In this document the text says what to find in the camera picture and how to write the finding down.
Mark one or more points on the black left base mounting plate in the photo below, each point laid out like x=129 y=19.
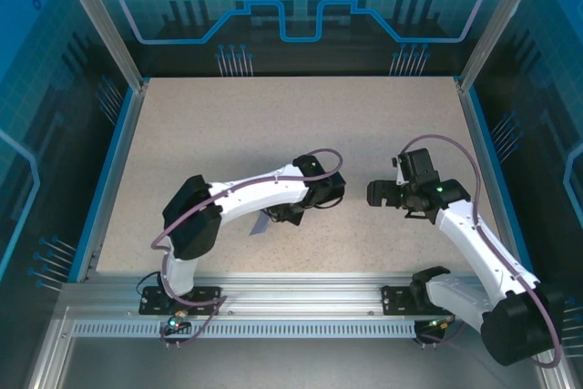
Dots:
x=205 y=300

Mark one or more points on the black right base mounting plate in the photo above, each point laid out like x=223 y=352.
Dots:
x=396 y=300

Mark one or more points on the purple paper sheet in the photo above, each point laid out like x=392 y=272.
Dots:
x=259 y=227

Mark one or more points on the aluminium side rail blue strip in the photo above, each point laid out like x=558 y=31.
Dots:
x=123 y=170
x=487 y=170

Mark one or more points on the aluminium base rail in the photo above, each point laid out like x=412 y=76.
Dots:
x=296 y=293

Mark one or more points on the aluminium lower frame rail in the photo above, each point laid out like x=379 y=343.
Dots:
x=558 y=377
x=45 y=361

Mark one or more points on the aluminium frame post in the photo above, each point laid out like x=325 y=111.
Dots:
x=498 y=29
x=105 y=29

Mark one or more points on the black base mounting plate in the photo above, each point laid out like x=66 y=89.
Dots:
x=205 y=300
x=396 y=300

